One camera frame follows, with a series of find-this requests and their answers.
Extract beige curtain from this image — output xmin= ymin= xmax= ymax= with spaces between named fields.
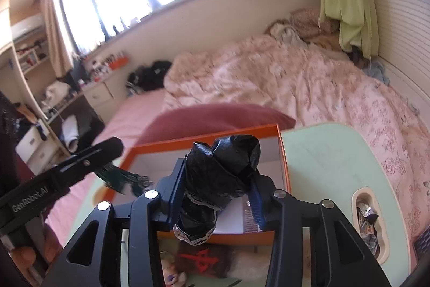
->
xmin=40 ymin=0 xmax=76 ymax=79

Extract white rolled sheet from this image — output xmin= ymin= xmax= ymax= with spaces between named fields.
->
xmin=62 ymin=115 xmax=81 ymax=153

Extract crumpled foil wrappers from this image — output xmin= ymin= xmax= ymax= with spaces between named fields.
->
xmin=356 ymin=201 xmax=382 ymax=257

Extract white drawer cabinet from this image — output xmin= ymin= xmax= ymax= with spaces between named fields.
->
xmin=82 ymin=80 xmax=118 ymax=106
xmin=15 ymin=126 xmax=64 ymax=170

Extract white louvered door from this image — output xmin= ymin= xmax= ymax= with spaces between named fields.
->
xmin=370 ymin=0 xmax=430 ymax=113

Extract dark red pillow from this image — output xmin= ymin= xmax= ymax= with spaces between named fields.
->
xmin=139 ymin=104 xmax=296 ymax=146

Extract black lace trimmed cloth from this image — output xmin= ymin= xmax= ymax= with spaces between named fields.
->
xmin=173 ymin=135 xmax=262 ymax=245

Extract pink bed sheet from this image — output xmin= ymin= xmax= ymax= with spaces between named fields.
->
xmin=44 ymin=94 xmax=175 ymax=240

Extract orange desk organizer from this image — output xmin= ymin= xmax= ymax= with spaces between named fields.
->
xmin=109 ymin=56 xmax=130 ymax=69

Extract orange cardboard box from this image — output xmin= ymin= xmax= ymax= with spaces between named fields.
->
xmin=101 ymin=124 xmax=291 ymax=245

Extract pink floral quilt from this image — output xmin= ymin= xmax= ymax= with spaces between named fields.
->
xmin=161 ymin=35 xmax=427 ymax=240

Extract light blue cloth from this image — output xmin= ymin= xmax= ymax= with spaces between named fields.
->
xmin=361 ymin=62 xmax=390 ymax=86

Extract green toy car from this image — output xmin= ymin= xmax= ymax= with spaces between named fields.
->
xmin=96 ymin=164 xmax=152 ymax=197

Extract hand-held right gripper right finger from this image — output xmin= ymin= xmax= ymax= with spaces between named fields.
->
xmin=247 ymin=173 xmax=392 ymax=287

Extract wooden wall shelf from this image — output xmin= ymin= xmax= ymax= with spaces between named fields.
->
xmin=10 ymin=13 xmax=51 ymax=72

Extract beige clothes pile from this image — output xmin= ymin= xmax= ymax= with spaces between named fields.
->
xmin=267 ymin=8 xmax=350 ymax=52

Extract person's left hand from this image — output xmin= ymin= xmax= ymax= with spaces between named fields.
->
xmin=10 ymin=226 xmax=64 ymax=277

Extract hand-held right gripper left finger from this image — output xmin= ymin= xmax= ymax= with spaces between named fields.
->
xmin=45 ymin=157 xmax=189 ymax=287

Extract green cartoon print desktop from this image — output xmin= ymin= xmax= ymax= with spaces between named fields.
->
xmin=91 ymin=122 xmax=412 ymax=287

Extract dark red pouch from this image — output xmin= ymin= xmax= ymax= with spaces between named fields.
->
xmin=159 ymin=240 xmax=236 ymax=277

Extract black clothes pile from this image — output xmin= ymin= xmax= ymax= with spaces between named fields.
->
xmin=126 ymin=60 xmax=173 ymax=96

